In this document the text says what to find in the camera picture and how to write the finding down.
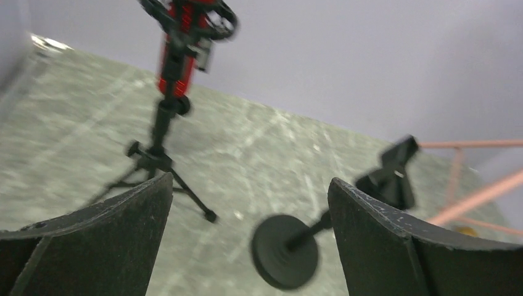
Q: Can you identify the black round-base fork mic stand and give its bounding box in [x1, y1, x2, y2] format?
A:
[250, 135, 419, 290]

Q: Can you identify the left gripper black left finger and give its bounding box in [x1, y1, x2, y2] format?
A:
[1, 173, 173, 296]

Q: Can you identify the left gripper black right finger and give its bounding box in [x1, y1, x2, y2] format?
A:
[327, 178, 522, 296]

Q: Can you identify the black tripod shock mount stand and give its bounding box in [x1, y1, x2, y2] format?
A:
[87, 1, 239, 223]

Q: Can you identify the pink music stand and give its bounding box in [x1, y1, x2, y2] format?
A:
[419, 139, 522, 237]

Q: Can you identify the gold microphone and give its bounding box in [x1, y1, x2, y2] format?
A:
[453, 226, 479, 237]

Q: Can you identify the red glitter microphone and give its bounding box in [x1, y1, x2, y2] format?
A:
[158, 1, 218, 99]

